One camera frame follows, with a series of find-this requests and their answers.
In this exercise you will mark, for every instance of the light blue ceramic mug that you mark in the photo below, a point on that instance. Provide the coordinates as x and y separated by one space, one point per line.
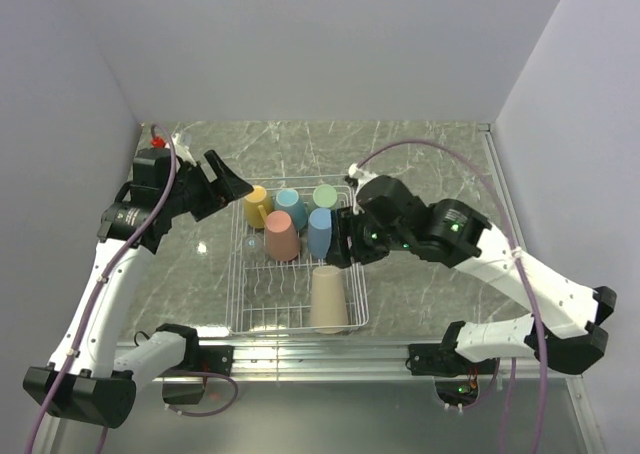
288 200

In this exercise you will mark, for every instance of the blue plastic tumbler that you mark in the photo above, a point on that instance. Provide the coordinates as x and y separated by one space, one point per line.
319 233

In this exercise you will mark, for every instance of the aluminium mounting rail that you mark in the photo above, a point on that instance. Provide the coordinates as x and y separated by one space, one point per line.
320 361

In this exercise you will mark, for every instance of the yellow ceramic mug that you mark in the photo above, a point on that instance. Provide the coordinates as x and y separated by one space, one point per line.
257 206

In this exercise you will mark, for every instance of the beige plastic tumbler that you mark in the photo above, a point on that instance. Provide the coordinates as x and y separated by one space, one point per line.
328 313

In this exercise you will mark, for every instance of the green plastic tumbler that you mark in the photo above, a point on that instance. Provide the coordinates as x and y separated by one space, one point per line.
323 196

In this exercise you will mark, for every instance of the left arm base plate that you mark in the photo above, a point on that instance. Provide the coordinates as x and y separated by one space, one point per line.
216 359

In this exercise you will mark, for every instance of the clear faceted drinking glass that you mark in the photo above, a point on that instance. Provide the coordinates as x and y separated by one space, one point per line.
253 250

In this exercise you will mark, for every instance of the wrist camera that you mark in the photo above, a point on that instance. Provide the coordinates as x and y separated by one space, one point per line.
181 142
357 177

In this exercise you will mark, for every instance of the white wire dish rack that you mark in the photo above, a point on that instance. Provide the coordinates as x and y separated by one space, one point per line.
274 298

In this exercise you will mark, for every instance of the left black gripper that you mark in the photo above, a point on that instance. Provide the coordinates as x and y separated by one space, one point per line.
230 185

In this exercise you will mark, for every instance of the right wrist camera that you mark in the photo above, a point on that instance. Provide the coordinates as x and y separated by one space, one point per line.
357 177

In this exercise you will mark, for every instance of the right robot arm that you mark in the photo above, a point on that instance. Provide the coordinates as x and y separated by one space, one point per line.
562 327

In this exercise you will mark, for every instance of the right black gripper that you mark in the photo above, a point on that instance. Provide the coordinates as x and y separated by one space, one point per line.
346 222

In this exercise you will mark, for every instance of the salmon pink plastic tumbler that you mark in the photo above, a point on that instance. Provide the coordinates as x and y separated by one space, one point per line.
281 238

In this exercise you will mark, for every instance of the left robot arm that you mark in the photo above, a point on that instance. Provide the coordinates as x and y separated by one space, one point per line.
84 379

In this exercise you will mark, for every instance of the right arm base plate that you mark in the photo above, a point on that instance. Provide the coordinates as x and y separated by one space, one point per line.
430 359

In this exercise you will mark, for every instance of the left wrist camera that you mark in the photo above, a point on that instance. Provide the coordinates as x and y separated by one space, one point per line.
181 142

